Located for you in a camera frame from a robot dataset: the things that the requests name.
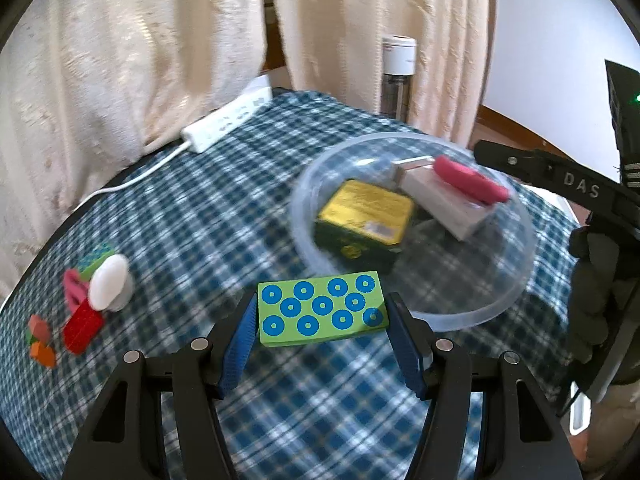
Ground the clear plastic bowl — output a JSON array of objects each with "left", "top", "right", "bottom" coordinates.
[{"left": 290, "top": 131, "right": 537, "bottom": 333}]

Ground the green block with blue circles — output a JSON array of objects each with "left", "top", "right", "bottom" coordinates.
[
  {"left": 257, "top": 271, "right": 391, "bottom": 347},
  {"left": 80, "top": 244, "right": 117, "bottom": 281}
]

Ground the red toy block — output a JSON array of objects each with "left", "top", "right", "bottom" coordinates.
[{"left": 62, "top": 302, "right": 106, "bottom": 356}]

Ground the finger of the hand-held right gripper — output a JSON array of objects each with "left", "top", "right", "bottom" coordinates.
[{"left": 472, "top": 139, "right": 626, "bottom": 223}]

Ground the white round jar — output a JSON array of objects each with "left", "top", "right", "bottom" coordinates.
[{"left": 87, "top": 254, "right": 135, "bottom": 312}]

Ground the white tower heater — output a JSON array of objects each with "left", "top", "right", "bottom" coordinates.
[{"left": 378, "top": 35, "right": 417, "bottom": 121}]

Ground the yellow and green box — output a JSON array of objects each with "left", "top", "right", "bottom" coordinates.
[{"left": 314, "top": 179, "right": 416, "bottom": 272}]

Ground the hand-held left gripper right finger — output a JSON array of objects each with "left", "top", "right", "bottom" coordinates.
[{"left": 382, "top": 291, "right": 583, "bottom": 480}]

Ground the orange toy block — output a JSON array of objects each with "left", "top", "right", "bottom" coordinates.
[{"left": 30, "top": 341, "right": 57, "bottom": 368}]

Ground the person's right hand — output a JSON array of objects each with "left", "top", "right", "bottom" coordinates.
[{"left": 567, "top": 227, "right": 626, "bottom": 363}]

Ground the white power cable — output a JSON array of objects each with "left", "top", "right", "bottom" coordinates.
[{"left": 75, "top": 141, "right": 193, "bottom": 206}]

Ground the white power strip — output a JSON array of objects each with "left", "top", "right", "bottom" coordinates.
[{"left": 181, "top": 87, "right": 273, "bottom": 153}]

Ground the pink foam hair roller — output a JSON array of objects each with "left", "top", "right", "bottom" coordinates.
[
  {"left": 62, "top": 268, "right": 93, "bottom": 311},
  {"left": 434, "top": 156, "right": 511, "bottom": 206}
]

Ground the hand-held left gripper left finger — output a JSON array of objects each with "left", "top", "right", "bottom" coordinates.
[{"left": 60, "top": 290, "right": 261, "bottom": 480}]

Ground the white and grey box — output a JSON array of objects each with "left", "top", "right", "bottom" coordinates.
[{"left": 395, "top": 157, "right": 493, "bottom": 241}]

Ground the cream curtain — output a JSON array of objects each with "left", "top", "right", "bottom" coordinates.
[
  {"left": 267, "top": 0, "right": 498, "bottom": 146},
  {"left": 0, "top": 0, "right": 271, "bottom": 301}
]

